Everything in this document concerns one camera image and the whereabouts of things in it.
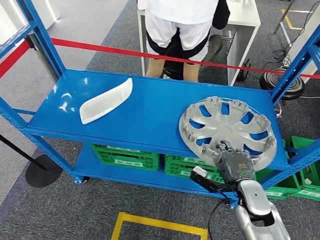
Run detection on grey plastic hubcap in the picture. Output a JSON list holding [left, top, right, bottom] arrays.
[[178, 96, 278, 172]]

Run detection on white plastic trim part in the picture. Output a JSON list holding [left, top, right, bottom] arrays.
[[79, 77, 134, 125]]

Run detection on blue metal shelf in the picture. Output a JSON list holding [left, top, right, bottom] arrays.
[[0, 0, 320, 203]]

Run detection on open green plastic bin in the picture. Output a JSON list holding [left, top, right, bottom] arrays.
[[285, 136, 320, 203], [254, 167, 300, 201]]

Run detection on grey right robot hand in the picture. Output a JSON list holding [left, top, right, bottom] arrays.
[[216, 140, 256, 186]]

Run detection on black stanchion post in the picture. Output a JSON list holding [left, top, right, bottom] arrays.
[[0, 134, 63, 189]]

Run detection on black round stool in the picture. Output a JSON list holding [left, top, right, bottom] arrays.
[[259, 67, 306, 119]]

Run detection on red barrier belt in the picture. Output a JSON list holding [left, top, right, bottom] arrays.
[[0, 39, 31, 80], [51, 37, 320, 80]]

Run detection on white cabinet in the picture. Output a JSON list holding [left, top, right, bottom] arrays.
[[285, 11, 320, 84]]

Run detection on black floor cables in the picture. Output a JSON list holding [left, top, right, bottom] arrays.
[[263, 0, 320, 67]]

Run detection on chrome stanchion post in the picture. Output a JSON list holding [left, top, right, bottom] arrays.
[[24, 33, 60, 84]]

